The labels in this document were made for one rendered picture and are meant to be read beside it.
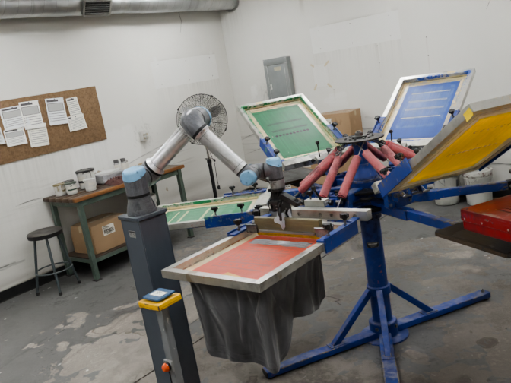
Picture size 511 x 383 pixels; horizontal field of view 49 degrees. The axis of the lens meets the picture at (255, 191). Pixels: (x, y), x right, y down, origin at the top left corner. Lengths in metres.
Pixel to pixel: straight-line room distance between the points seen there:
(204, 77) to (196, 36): 0.56
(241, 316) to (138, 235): 0.70
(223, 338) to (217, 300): 0.20
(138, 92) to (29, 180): 1.78
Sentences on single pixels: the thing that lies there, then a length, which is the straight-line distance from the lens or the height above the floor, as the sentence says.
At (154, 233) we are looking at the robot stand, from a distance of 2.90.
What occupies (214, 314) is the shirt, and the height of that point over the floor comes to 0.75.
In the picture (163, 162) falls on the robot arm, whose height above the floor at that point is 1.43.
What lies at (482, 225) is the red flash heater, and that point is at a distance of 2.44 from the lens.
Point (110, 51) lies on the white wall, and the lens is 6.98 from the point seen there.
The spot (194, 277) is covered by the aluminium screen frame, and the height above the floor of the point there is 0.98.
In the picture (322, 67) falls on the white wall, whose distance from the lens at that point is 7.42.
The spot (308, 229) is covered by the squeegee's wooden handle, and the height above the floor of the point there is 1.01.
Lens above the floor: 1.80
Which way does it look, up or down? 12 degrees down
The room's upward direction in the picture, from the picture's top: 10 degrees counter-clockwise
